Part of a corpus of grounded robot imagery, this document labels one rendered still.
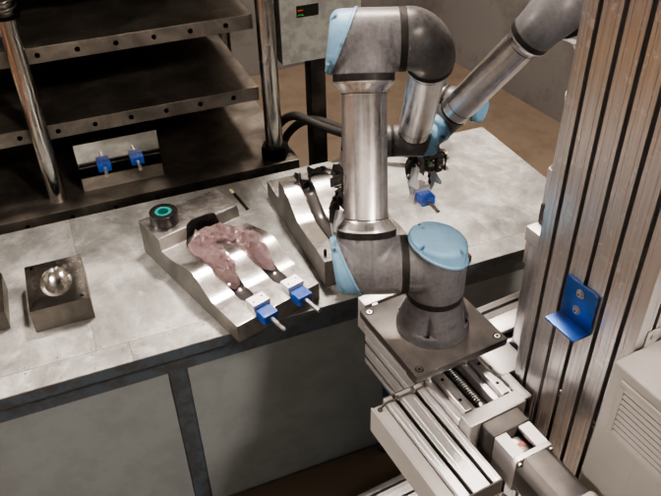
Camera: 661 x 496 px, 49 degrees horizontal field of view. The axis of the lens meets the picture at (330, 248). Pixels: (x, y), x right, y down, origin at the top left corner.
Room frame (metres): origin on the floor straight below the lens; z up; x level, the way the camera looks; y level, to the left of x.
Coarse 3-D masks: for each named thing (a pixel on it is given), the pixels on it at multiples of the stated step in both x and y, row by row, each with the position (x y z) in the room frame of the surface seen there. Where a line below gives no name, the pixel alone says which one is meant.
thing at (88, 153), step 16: (112, 128) 2.19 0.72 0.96; (128, 128) 2.19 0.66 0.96; (144, 128) 2.18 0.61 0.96; (80, 144) 2.09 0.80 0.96; (96, 144) 2.10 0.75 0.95; (112, 144) 2.12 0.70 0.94; (128, 144) 2.14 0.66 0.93; (144, 144) 2.15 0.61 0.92; (80, 160) 2.08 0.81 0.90; (96, 160) 2.10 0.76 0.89; (112, 160) 2.11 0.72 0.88; (128, 160) 2.13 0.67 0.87; (160, 160) 2.17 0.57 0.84; (96, 176) 2.09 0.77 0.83; (112, 176) 2.11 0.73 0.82; (128, 176) 2.13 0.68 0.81; (144, 176) 2.15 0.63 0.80
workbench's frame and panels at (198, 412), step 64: (512, 256) 1.67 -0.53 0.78; (320, 320) 1.50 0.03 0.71; (64, 384) 1.21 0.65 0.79; (128, 384) 1.31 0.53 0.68; (192, 384) 1.37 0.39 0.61; (256, 384) 1.43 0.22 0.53; (320, 384) 1.50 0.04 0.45; (0, 448) 1.18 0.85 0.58; (64, 448) 1.24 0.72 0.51; (128, 448) 1.29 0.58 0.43; (192, 448) 1.35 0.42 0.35; (256, 448) 1.42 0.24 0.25; (320, 448) 1.50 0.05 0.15
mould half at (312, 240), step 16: (288, 176) 2.02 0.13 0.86; (304, 176) 2.01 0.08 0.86; (320, 176) 1.89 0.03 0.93; (272, 192) 1.94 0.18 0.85; (288, 192) 1.81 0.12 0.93; (320, 192) 1.83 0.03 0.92; (288, 208) 1.79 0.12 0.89; (304, 208) 1.77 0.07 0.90; (288, 224) 1.80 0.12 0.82; (304, 224) 1.71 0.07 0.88; (304, 240) 1.67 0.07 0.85; (320, 240) 1.63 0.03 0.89; (320, 256) 1.56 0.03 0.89; (320, 272) 1.56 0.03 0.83
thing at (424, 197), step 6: (420, 180) 1.81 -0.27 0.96; (420, 186) 1.78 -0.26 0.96; (426, 186) 1.78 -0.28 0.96; (414, 192) 1.77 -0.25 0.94; (420, 192) 1.77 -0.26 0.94; (426, 192) 1.77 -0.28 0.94; (414, 198) 1.77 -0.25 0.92; (420, 198) 1.75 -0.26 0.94; (426, 198) 1.74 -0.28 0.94; (432, 198) 1.75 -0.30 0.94; (414, 204) 1.77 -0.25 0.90; (420, 204) 1.74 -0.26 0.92; (426, 204) 1.74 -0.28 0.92; (432, 204) 1.72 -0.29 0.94; (438, 210) 1.69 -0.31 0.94
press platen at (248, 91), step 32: (32, 64) 2.55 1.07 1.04; (64, 64) 2.55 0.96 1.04; (96, 64) 2.54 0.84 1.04; (128, 64) 2.53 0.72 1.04; (160, 64) 2.52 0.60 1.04; (192, 64) 2.52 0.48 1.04; (224, 64) 2.51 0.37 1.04; (0, 96) 2.28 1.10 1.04; (64, 96) 2.27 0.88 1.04; (96, 96) 2.26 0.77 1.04; (128, 96) 2.26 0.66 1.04; (160, 96) 2.25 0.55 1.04; (192, 96) 2.24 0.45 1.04; (224, 96) 2.27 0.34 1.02; (256, 96) 2.31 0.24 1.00; (0, 128) 2.05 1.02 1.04; (64, 128) 2.08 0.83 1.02; (96, 128) 2.12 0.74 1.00
